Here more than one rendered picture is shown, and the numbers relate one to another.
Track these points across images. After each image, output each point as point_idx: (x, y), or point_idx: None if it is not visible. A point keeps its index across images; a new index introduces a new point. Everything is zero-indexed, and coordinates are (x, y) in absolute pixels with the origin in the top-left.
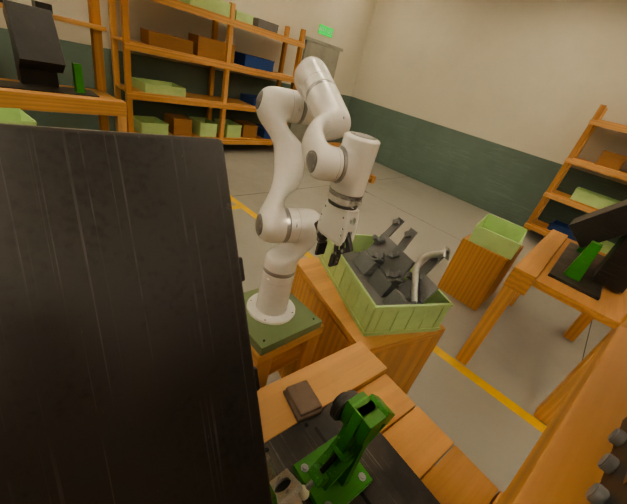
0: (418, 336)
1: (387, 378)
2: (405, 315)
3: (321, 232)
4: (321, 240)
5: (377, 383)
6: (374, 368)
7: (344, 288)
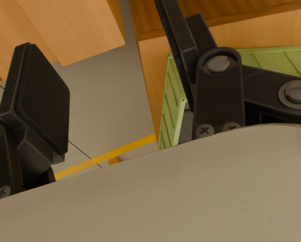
0: (153, 125)
1: (49, 58)
2: (170, 129)
3: (197, 147)
4: (193, 86)
5: (36, 39)
6: (60, 45)
7: (271, 61)
